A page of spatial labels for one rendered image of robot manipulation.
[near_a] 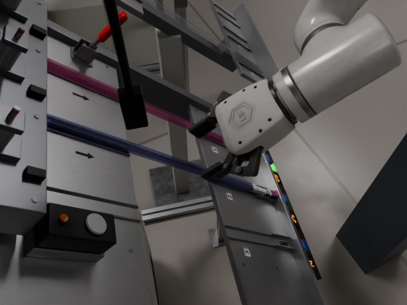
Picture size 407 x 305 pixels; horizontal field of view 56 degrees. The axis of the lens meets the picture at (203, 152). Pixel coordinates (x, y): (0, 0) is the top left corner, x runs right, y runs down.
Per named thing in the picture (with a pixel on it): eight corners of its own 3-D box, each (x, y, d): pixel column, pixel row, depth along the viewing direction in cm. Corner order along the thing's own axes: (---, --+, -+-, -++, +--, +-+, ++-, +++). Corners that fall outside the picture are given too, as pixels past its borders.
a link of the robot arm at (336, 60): (278, 52, 56) (299, 93, 51) (362, -6, 52) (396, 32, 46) (303, 84, 62) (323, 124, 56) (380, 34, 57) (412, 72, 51)
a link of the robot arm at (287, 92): (278, 54, 56) (261, 66, 57) (301, 97, 51) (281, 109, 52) (301, 82, 62) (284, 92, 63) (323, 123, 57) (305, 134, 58)
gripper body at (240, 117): (266, 62, 57) (208, 103, 61) (291, 112, 51) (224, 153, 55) (287, 86, 63) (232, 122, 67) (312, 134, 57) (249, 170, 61)
